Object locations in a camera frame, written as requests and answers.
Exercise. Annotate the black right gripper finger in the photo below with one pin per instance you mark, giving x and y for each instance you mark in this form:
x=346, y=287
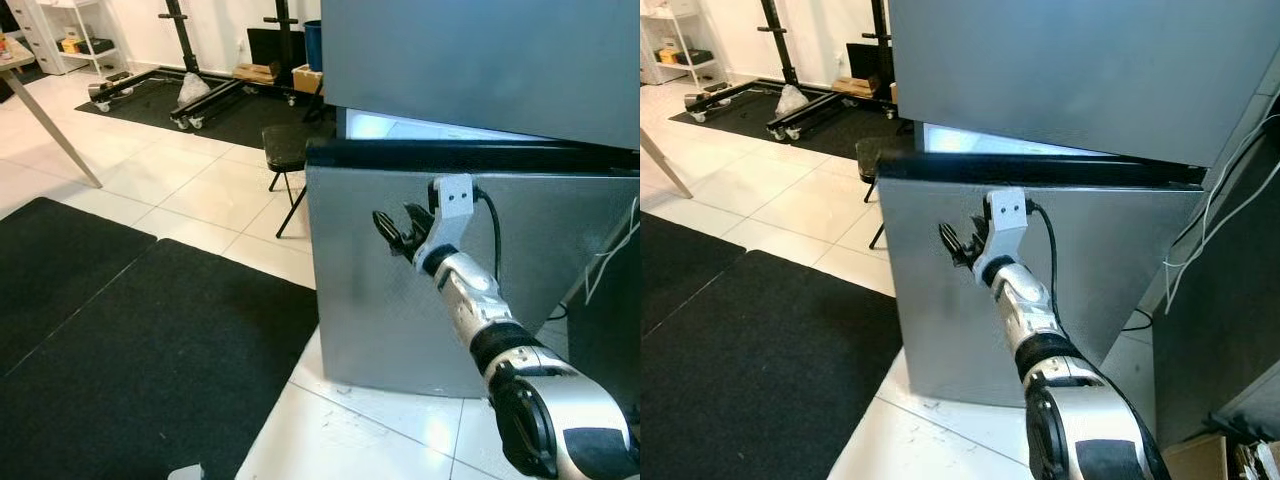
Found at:
x=954, y=245
x=390, y=232
x=417, y=220
x=978, y=235

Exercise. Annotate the silver fridge door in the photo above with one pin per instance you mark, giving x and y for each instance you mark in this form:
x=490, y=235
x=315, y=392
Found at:
x=480, y=60
x=380, y=280
x=1060, y=70
x=940, y=300

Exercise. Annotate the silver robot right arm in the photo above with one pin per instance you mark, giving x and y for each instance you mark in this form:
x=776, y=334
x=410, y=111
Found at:
x=1025, y=305
x=470, y=295

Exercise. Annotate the black floor mat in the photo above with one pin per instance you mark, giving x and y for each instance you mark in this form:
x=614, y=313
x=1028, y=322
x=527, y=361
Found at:
x=830, y=135
x=60, y=270
x=680, y=270
x=150, y=380
x=760, y=380
x=250, y=125

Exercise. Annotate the small plain cardboard box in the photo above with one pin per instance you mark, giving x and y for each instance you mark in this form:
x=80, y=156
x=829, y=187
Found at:
x=306, y=80

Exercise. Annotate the flat cardboard box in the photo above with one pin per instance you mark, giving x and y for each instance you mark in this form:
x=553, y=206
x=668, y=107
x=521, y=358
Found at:
x=255, y=73
x=852, y=86

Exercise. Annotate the blue bin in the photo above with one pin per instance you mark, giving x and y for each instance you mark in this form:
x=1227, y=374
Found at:
x=313, y=45

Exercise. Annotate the black monitor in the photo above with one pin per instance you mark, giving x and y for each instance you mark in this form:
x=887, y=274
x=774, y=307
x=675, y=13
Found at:
x=270, y=48
x=865, y=60

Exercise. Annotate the dark upright panel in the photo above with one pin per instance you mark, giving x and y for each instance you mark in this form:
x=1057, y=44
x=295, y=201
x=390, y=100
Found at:
x=615, y=340
x=1220, y=330

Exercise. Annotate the white plastic bag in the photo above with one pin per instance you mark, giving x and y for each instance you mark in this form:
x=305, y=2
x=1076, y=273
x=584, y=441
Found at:
x=193, y=92
x=791, y=102

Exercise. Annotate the white shelf rack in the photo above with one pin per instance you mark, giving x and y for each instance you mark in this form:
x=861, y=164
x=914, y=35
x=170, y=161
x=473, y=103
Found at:
x=690, y=62
x=90, y=52

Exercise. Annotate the light wooden table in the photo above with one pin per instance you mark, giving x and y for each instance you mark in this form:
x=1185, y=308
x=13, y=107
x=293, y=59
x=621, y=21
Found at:
x=59, y=130

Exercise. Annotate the white drawer unit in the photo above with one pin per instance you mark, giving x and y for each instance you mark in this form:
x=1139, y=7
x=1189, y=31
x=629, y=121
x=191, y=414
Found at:
x=40, y=40

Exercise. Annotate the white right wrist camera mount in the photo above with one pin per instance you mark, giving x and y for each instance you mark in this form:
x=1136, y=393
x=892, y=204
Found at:
x=453, y=205
x=1006, y=215

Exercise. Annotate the black wheeled gantry frame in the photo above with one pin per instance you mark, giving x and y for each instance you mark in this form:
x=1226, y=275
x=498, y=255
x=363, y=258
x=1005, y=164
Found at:
x=210, y=100
x=805, y=115

